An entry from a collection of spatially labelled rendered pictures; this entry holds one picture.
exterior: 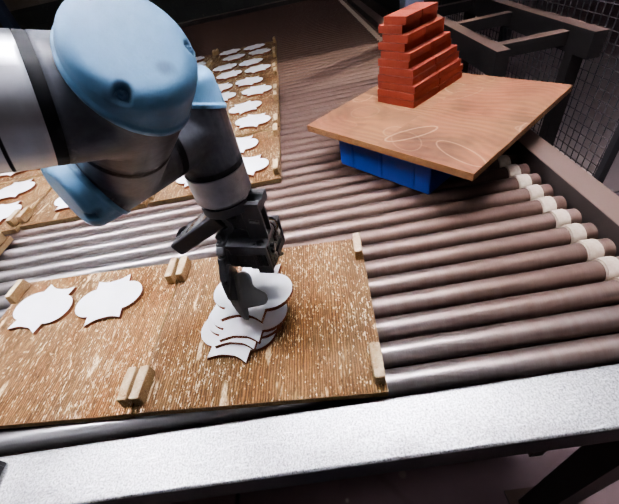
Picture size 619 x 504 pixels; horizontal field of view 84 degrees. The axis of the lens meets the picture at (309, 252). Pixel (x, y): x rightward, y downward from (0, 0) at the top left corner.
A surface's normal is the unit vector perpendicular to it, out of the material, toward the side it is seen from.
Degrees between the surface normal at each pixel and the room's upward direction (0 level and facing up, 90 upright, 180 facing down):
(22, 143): 114
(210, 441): 0
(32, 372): 0
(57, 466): 0
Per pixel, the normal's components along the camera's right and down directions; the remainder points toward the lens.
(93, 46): 0.52, -0.18
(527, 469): -0.17, -0.71
